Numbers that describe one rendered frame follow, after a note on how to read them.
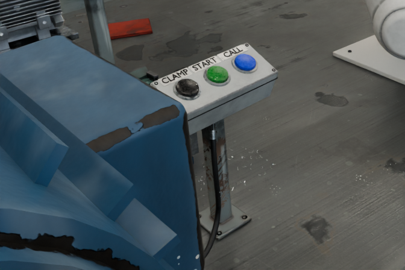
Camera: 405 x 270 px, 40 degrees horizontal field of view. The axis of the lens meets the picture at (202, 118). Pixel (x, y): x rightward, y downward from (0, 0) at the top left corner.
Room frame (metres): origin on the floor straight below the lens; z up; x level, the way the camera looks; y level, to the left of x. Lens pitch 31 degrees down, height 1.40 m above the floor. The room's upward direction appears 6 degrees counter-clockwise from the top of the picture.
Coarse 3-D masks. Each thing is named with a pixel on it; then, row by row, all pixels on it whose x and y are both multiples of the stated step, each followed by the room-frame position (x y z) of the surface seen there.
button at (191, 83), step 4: (180, 80) 0.64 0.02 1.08; (184, 80) 0.64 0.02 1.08; (188, 80) 0.64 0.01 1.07; (192, 80) 0.64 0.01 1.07; (180, 84) 0.63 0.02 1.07; (184, 84) 0.63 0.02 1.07; (188, 84) 0.63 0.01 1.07; (192, 84) 0.63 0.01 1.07; (196, 84) 0.63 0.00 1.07; (176, 88) 0.63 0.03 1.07; (180, 88) 0.62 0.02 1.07; (184, 88) 0.62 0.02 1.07; (188, 88) 0.62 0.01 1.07; (192, 88) 0.62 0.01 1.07; (196, 88) 0.63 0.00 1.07; (180, 92) 0.62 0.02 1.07; (184, 92) 0.62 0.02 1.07; (188, 92) 0.62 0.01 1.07; (192, 92) 0.62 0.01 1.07; (196, 92) 0.62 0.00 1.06; (188, 96) 0.62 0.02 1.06
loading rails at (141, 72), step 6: (144, 66) 1.00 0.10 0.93; (132, 72) 0.98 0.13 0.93; (138, 72) 0.98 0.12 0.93; (144, 72) 0.99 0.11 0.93; (150, 72) 0.98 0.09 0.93; (144, 78) 0.98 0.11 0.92; (150, 78) 0.97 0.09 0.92; (156, 78) 0.96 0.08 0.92; (150, 84) 0.95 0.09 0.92; (192, 138) 0.87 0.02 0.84; (192, 144) 0.87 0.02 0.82; (192, 150) 0.87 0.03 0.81; (198, 150) 0.87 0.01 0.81; (192, 156) 0.84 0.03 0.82
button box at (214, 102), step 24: (240, 48) 0.72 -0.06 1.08; (192, 72) 0.66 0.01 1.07; (240, 72) 0.67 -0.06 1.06; (264, 72) 0.68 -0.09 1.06; (192, 96) 0.62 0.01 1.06; (216, 96) 0.62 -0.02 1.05; (240, 96) 0.65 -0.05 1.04; (264, 96) 0.69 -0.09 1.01; (192, 120) 0.60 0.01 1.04; (216, 120) 0.64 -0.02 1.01
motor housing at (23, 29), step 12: (0, 0) 1.19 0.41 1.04; (12, 0) 1.20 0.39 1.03; (24, 0) 1.22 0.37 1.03; (36, 0) 1.22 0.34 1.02; (48, 0) 1.23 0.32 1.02; (0, 12) 1.18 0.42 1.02; (12, 12) 1.20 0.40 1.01; (24, 12) 1.22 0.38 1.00; (36, 12) 1.22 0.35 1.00; (48, 12) 1.23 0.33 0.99; (60, 12) 1.25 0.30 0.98; (0, 24) 1.18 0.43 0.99; (12, 24) 1.20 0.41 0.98; (24, 24) 1.21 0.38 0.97; (36, 24) 1.22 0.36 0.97; (12, 36) 1.23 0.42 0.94; (24, 36) 1.24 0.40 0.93
